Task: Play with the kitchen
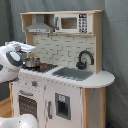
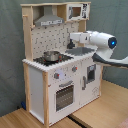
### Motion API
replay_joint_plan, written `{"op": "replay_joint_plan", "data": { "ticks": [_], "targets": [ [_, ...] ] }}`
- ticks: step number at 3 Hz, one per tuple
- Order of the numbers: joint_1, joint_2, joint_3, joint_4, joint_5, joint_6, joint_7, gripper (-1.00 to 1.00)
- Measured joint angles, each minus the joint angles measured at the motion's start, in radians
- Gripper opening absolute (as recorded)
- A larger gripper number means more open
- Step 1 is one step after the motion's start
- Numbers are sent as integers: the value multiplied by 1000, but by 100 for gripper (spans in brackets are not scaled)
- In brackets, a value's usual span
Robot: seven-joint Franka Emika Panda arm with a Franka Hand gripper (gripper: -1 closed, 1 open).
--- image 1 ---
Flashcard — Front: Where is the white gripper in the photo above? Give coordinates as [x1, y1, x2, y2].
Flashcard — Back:
[5, 41, 36, 54]

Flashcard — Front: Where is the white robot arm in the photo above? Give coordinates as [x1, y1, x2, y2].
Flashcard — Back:
[0, 41, 38, 128]

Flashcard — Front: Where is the wooden toy kitchen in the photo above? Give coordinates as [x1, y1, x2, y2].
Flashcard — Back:
[10, 10, 115, 128]

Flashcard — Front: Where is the silver metal pot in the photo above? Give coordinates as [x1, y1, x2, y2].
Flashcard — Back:
[25, 57, 40, 68]

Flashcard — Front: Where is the black toy stovetop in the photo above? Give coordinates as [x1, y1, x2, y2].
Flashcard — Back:
[22, 63, 56, 73]

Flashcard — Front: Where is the grey range hood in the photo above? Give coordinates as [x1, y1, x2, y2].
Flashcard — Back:
[25, 14, 55, 34]

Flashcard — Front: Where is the right red stove knob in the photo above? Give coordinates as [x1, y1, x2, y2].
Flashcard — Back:
[32, 81, 38, 87]

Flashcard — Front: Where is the white toy microwave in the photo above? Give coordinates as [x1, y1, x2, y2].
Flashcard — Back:
[55, 14, 92, 33]

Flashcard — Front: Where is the white oven door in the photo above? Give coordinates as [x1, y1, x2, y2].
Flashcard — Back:
[12, 87, 44, 128]

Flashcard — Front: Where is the grey toy sink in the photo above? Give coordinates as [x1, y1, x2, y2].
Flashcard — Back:
[52, 67, 92, 81]

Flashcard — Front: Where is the black toy faucet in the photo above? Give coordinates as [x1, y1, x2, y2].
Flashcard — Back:
[76, 50, 94, 70]

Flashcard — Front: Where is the white cabinet door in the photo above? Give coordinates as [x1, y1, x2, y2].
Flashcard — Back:
[46, 81, 81, 128]

